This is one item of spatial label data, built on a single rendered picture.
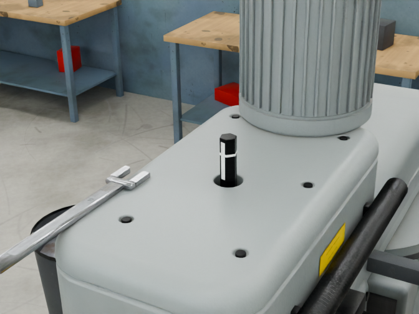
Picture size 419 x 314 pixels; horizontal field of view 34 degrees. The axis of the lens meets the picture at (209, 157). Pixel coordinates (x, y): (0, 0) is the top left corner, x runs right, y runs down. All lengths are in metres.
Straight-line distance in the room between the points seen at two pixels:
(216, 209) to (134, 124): 4.97
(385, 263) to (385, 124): 0.31
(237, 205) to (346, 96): 0.26
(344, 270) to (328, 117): 0.23
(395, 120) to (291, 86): 0.47
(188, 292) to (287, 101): 0.38
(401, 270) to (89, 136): 4.61
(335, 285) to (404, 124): 0.61
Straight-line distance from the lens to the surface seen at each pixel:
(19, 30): 7.13
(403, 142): 1.33
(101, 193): 0.83
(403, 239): 1.39
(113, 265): 0.73
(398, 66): 4.45
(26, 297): 3.89
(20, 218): 4.60
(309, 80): 0.95
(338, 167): 0.90
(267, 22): 0.95
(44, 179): 5.03
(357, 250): 0.90
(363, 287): 1.19
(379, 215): 0.97
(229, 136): 0.84
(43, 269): 3.15
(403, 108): 1.45
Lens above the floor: 2.30
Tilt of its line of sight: 26 degrees down
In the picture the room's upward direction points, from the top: 1 degrees counter-clockwise
